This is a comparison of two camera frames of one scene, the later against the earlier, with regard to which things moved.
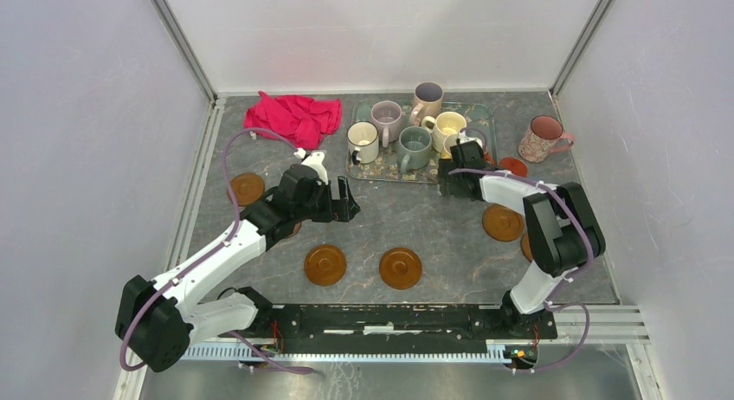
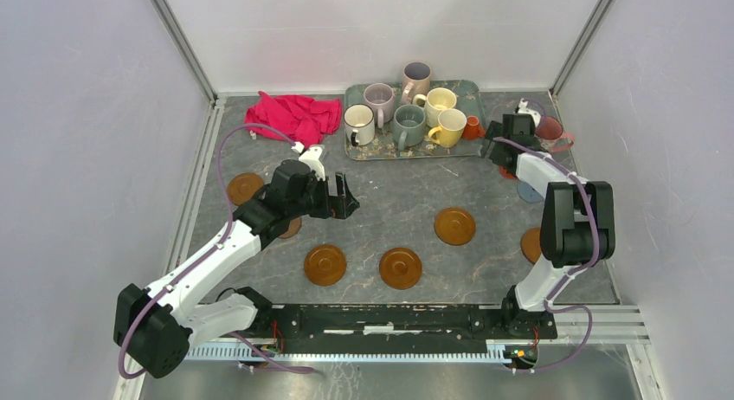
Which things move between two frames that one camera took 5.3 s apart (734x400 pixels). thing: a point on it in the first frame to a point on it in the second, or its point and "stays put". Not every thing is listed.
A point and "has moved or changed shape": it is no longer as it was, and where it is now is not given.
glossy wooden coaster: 502,222 to 454,226
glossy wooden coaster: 401,268 stays put
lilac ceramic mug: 387,114 to 381,98
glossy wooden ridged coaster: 325,265 stays put
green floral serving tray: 396,140 has moved or changed shape
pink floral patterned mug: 545,135 stays put
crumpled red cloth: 299,119 stays put
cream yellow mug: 445,123 to 436,100
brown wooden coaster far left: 247,188 stays put
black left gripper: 337,210 stays put
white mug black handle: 363,142 to 359,125
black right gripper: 447,164 to 494,132
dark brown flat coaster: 297,227 stays put
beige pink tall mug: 428,98 to 416,77
